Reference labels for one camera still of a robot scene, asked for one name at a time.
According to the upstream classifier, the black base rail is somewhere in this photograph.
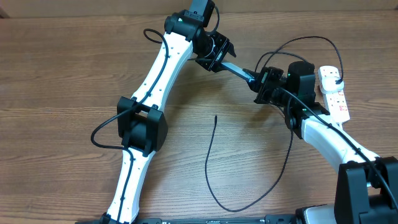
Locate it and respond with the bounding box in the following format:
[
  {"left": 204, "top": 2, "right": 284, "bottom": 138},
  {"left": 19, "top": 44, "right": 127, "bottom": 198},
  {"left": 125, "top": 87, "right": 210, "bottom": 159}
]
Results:
[{"left": 74, "top": 203, "right": 352, "bottom": 224}]

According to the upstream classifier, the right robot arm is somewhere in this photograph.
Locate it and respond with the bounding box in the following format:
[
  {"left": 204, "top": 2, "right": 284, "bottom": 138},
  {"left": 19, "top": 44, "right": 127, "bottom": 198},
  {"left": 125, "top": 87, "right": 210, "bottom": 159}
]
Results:
[{"left": 243, "top": 61, "right": 397, "bottom": 223}]

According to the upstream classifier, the white power strip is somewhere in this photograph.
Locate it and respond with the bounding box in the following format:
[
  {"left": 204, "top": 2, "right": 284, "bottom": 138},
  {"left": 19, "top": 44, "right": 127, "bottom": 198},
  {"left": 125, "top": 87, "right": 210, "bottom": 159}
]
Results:
[{"left": 317, "top": 65, "right": 350, "bottom": 126}]

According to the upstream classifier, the blue screen smartphone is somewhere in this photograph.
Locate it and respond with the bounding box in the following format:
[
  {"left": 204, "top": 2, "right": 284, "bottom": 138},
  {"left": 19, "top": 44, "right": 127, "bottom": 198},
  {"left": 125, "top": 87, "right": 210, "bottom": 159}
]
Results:
[{"left": 220, "top": 62, "right": 255, "bottom": 83}]

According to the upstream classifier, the white charger adapter plug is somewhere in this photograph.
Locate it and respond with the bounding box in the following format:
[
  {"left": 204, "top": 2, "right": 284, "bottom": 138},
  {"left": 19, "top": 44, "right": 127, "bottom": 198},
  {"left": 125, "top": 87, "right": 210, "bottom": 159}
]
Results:
[{"left": 320, "top": 76, "right": 345, "bottom": 94}]

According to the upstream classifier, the black charging cable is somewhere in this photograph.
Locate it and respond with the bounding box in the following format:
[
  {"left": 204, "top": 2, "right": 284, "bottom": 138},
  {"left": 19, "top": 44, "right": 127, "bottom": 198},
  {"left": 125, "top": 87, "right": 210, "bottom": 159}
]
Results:
[{"left": 204, "top": 35, "right": 345, "bottom": 213}]

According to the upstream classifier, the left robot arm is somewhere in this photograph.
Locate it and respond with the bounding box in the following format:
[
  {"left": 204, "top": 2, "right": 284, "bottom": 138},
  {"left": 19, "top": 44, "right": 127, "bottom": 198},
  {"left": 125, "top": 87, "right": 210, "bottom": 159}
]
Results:
[{"left": 99, "top": 1, "right": 235, "bottom": 223}]

